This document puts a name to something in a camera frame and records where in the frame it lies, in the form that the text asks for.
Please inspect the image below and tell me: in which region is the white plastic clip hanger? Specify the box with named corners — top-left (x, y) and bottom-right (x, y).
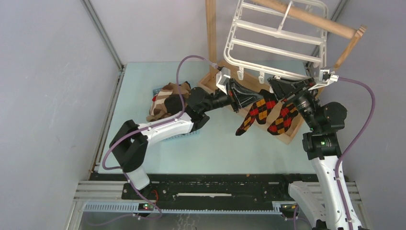
top-left (223, 0), bottom-right (328, 81)

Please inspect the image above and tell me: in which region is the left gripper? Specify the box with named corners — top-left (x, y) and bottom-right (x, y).
top-left (201, 78), bottom-right (262, 113)

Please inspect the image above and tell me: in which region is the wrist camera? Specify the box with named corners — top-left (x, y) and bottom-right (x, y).
top-left (215, 67), bottom-right (231, 94)
top-left (308, 69), bottom-right (339, 91)

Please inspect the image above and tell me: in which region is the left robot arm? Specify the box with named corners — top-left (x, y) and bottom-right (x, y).
top-left (108, 79), bottom-right (267, 200)

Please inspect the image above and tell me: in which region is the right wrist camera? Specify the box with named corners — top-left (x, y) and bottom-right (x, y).
top-left (308, 69), bottom-right (339, 91)

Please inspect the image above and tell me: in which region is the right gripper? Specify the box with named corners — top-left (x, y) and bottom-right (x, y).
top-left (267, 77), bottom-right (319, 131)

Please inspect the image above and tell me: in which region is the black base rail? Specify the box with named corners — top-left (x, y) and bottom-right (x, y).
top-left (90, 172), bottom-right (318, 213)

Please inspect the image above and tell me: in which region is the wooden hanger stand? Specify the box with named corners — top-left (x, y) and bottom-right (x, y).
top-left (198, 0), bottom-right (368, 145)

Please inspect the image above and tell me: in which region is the light blue perforated basket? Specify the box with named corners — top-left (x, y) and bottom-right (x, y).
top-left (152, 88), bottom-right (200, 140)

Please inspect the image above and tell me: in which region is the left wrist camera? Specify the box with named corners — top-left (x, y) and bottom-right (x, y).
top-left (215, 67), bottom-right (231, 94)

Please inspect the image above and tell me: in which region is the red black argyle sock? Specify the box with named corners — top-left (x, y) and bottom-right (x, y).
top-left (267, 103), bottom-right (299, 136)

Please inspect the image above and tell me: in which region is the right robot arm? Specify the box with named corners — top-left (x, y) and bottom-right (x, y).
top-left (268, 77), bottom-right (363, 230)

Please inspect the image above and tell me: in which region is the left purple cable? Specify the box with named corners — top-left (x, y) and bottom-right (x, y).
top-left (101, 55), bottom-right (221, 221)

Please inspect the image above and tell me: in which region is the pile of socks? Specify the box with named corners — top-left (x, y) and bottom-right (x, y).
top-left (146, 81), bottom-right (191, 122)

